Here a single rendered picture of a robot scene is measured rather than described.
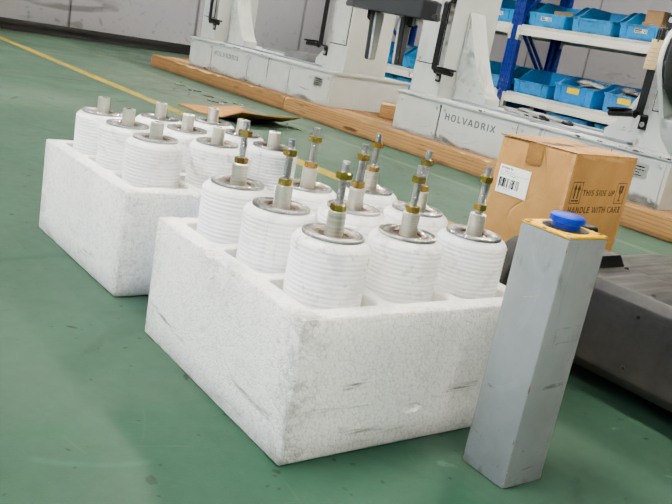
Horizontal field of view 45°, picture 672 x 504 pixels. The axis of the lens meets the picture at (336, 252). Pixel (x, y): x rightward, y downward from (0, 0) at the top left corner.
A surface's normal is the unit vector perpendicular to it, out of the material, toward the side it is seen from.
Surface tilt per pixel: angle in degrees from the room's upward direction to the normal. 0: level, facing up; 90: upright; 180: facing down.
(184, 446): 0
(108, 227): 90
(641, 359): 90
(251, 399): 90
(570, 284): 90
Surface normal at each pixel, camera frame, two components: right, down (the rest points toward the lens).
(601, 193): 0.63, 0.32
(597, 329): -0.78, 0.03
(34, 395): 0.18, -0.95
